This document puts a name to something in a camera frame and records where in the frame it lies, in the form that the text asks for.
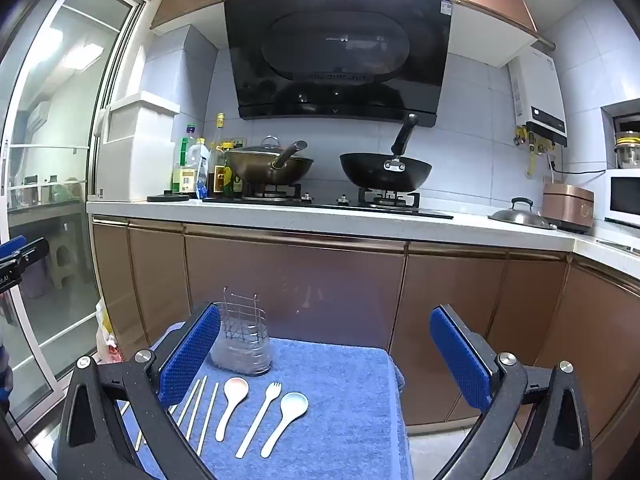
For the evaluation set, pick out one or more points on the tall yellow-capped glass bottle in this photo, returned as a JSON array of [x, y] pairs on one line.
[[219, 135]]

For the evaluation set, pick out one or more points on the bronze wok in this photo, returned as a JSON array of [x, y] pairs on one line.
[[265, 170]]

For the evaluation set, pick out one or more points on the black range hood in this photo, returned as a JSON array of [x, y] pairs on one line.
[[340, 60]]

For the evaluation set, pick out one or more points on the clear plastic bottle blue label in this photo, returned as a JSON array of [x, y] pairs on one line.
[[201, 170]]

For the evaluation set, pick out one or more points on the white microwave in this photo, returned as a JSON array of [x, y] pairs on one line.
[[625, 197]]

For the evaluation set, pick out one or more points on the black round disc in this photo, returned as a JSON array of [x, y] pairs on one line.
[[167, 198]]

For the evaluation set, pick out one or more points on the glass jar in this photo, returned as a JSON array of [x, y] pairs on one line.
[[627, 152]]

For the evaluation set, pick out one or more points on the sliding glass door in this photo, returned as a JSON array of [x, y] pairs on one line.
[[60, 110]]

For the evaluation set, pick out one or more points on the yellow gas valves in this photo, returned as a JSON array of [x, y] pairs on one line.
[[531, 147]]

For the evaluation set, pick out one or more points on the rose gold rice cooker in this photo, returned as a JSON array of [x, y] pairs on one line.
[[567, 205]]

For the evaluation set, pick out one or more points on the white plastic fork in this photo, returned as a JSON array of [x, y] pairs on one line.
[[260, 417]]

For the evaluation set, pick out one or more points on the pale blue plastic spoon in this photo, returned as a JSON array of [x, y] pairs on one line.
[[294, 405]]

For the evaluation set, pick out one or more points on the glass wok lid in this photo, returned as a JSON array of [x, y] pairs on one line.
[[260, 149]]

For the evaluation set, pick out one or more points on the yellow and red plastic bag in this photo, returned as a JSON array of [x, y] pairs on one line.
[[107, 340]]

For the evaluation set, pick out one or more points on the white water heater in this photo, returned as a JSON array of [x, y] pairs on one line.
[[537, 90]]

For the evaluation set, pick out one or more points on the pinkish white plastic spoon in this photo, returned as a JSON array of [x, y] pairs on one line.
[[236, 391]]

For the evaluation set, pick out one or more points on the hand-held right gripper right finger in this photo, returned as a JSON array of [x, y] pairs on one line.
[[460, 355]]

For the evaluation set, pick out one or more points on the black wok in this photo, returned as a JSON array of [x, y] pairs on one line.
[[385, 172]]

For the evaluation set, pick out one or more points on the copper base cabinet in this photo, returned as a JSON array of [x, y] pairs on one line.
[[300, 280]]

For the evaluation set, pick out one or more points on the large green-capped oil bottle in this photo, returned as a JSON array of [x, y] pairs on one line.
[[184, 175]]

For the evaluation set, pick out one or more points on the white air conditioner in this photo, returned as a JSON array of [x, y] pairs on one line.
[[39, 115]]

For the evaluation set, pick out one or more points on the small green bottle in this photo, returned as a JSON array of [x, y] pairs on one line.
[[234, 182]]

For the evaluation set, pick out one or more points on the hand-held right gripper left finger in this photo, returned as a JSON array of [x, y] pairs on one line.
[[189, 355]]

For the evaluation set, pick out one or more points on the wooden chopstick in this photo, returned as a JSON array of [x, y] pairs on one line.
[[209, 417], [197, 402], [140, 441], [190, 395]]

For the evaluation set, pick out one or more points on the blue towel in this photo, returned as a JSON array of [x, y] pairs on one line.
[[345, 410]]

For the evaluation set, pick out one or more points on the black gas stove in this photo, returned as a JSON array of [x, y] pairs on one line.
[[325, 205]]

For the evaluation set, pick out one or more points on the dark sauce bottle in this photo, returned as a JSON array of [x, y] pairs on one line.
[[219, 180]]

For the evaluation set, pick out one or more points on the steel pot lid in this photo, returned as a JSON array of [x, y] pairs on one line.
[[522, 217]]

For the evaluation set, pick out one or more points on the plastic stool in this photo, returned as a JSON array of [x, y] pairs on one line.
[[67, 260]]

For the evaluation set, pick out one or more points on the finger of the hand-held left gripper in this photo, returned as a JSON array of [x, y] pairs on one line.
[[30, 252]]

